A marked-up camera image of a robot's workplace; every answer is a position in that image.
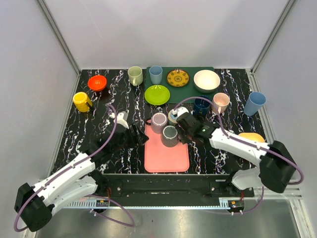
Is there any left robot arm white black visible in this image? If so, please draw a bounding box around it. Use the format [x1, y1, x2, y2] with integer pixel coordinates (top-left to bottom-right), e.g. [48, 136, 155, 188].
[14, 124, 149, 232]

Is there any blue cup on mat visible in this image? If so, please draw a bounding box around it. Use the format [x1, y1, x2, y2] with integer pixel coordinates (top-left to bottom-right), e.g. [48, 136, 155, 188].
[149, 65, 163, 85]

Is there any yellow patterned plate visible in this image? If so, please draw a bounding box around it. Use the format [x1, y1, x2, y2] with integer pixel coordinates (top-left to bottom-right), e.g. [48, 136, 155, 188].
[166, 69, 190, 87]

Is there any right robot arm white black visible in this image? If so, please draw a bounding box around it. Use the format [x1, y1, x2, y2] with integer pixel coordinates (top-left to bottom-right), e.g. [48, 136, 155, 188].
[176, 113, 296, 197]

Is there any blue cup at right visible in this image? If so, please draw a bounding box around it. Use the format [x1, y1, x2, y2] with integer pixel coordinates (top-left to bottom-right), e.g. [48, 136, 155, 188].
[244, 92, 266, 116]

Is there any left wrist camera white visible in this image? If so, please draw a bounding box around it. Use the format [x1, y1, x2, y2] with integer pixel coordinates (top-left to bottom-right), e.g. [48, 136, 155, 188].
[110, 112, 129, 129]

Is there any grey mug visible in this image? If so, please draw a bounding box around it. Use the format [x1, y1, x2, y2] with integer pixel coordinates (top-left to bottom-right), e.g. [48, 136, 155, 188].
[161, 125, 178, 147]

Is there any light green mug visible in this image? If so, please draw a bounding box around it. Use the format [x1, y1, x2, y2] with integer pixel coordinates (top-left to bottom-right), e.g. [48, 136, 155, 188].
[128, 66, 143, 86]

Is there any front aluminium rail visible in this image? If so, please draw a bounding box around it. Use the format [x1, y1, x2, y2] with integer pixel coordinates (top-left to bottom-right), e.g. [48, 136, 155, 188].
[64, 194, 240, 210]

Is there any pink tray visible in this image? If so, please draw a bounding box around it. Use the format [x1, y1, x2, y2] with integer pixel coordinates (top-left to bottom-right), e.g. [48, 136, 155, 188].
[145, 125, 190, 173]

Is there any navy blue mug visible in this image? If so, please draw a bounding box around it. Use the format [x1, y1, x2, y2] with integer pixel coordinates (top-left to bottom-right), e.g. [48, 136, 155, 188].
[193, 99, 211, 117]

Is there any dark green mat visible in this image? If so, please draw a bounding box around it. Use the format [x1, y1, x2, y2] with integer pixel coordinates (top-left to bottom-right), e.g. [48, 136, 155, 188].
[145, 67, 218, 104]

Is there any yellow mug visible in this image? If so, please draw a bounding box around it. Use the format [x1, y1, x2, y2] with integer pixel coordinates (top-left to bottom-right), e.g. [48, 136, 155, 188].
[72, 92, 93, 113]

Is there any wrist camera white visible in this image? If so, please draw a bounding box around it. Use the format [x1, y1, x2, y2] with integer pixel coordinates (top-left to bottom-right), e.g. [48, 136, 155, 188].
[171, 107, 189, 119]
[110, 112, 129, 129]

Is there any red bowl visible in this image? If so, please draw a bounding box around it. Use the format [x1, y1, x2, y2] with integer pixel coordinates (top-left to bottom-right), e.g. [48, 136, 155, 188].
[88, 75, 107, 91]

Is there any yellow orange bowl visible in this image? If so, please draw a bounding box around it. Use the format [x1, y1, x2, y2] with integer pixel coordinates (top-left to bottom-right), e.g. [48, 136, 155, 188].
[239, 132, 265, 143]

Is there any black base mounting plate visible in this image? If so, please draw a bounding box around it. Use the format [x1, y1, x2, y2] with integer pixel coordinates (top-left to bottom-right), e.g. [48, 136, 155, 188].
[94, 174, 255, 198]

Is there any purple mug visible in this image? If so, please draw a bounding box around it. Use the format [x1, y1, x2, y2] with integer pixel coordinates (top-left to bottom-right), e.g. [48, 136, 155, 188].
[151, 113, 168, 134]

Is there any white bowl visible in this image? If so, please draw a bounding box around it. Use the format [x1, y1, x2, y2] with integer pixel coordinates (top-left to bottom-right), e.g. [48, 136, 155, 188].
[194, 70, 220, 93]

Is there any left aluminium frame post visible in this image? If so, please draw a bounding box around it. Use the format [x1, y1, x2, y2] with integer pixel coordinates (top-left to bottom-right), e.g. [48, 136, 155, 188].
[36, 0, 81, 75]

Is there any lime green plate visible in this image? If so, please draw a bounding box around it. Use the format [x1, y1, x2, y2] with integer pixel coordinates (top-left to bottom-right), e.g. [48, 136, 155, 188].
[145, 85, 170, 106]

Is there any aluminium frame post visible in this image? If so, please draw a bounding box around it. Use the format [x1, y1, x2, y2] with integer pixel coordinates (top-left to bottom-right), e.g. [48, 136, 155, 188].
[250, 0, 297, 74]
[36, 0, 81, 75]

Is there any pink mug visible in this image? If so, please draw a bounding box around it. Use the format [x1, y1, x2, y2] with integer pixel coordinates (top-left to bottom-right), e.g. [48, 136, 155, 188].
[212, 93, 230, 114]

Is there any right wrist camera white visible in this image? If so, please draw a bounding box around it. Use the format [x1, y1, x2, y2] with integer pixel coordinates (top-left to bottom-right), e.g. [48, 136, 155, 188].
[171, 107, 189, 119]

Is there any light blue mug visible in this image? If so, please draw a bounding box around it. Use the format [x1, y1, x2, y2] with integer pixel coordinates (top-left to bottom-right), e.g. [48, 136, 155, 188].
[168, 111, 177, 126]

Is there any right aluminium frame post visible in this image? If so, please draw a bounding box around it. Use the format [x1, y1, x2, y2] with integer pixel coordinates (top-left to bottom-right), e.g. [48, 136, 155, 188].
[250, 0, 297, 74]

